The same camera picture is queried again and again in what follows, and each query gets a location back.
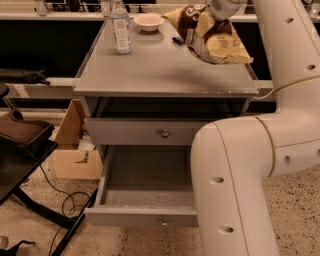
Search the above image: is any white hanging cable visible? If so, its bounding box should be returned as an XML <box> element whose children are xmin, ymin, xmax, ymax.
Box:
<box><xmin>252</xmin><ymin>88</ymin><xmax>275</xmax><ymax>101</ymax></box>

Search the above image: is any dark blue snack bar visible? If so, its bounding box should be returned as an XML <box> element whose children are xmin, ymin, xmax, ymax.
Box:
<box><xmin>172</xmin><ymin>37</ymin><xmax>185</xmax><ymax>46</ymax></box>

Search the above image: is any closed grey upper drawer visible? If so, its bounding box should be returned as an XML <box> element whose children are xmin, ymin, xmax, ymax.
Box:
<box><xmin>85</xmin><ymin>118</ymin><xmax>207</xmax><ymax>145</ymax></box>

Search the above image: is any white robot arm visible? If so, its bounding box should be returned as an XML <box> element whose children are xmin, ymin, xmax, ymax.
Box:
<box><xmin>190</xmin><ymin>0</ymin><xmax>320</xmax><ymax>256</ymax></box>

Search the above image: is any white paper bowl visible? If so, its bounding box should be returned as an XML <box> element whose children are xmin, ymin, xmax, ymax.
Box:
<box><xmin>133</xmin><ymin>13</ymin><xmax>164</xmax><ymax>32</ymax></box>

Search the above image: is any black item on ledge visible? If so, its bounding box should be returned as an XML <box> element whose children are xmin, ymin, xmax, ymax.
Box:
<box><xmin>0</xmin><ymin>69</ymin><xmax>50</xmax><ymax>85</ymax></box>

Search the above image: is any clear plastic water bottle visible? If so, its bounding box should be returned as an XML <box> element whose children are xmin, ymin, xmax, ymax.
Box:
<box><xmin>110</xmin><ymin>0</ymin><xmax>132</xmax><ymax>54</ymax></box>

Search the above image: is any open grey middle drawer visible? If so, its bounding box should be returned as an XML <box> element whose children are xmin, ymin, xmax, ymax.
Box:
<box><xmin>85</xmin><ymin>146</ymin><xmax>198</xmax><ymax>227</ymax></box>

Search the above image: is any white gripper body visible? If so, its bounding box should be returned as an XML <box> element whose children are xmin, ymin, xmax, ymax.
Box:
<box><xmin>206</xmin><ymin>0</ymin><xmax>247</xmax><ymax>21</ymax></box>

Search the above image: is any cardboard box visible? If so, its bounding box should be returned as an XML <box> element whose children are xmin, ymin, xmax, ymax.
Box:
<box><xmin>53</xmin><ymin>99</ymin><xmax>103</xmax><ymax>179</ymax></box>

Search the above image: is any brown yellow chip bag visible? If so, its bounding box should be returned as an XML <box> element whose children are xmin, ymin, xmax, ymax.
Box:
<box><xmin>163</xmin><ymin>4</ymin><xmax>253</xmax><ymax>64</ymax></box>

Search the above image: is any metal rail frame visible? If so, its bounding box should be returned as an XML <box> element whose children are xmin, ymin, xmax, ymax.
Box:
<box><xmin>0</xmin><ymin>0</ymin><xmax>320</xmax><ymax>24</ymax></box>

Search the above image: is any grey drawer cabinet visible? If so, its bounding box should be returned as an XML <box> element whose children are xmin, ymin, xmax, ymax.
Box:
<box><xmin>72</xmin><ymin>17</ymin><xmax>260</xmax><ymax>158</ymax></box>

